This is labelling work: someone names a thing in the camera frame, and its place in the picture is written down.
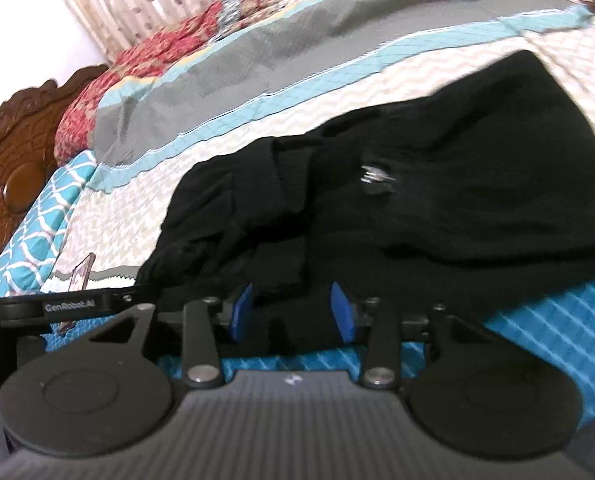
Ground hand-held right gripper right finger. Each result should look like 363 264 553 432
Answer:
331 281 498 390

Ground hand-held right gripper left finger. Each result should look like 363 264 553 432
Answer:
84 282 254 389

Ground black pants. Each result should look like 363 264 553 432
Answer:
136 50 595 348

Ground smartphone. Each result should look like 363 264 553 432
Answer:
52 254 96 336

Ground teal lattice print pillow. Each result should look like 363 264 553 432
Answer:
0 150 98 296

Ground carved wooden headboard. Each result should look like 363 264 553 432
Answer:
0 64 109 286

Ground striped patterned bedsheet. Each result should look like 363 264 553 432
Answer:
42 0 595 411

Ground red floral patchwork quilt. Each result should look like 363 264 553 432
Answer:
54 0 413 163

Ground beige leaf print curtain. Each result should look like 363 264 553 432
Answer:
47 0 323 63

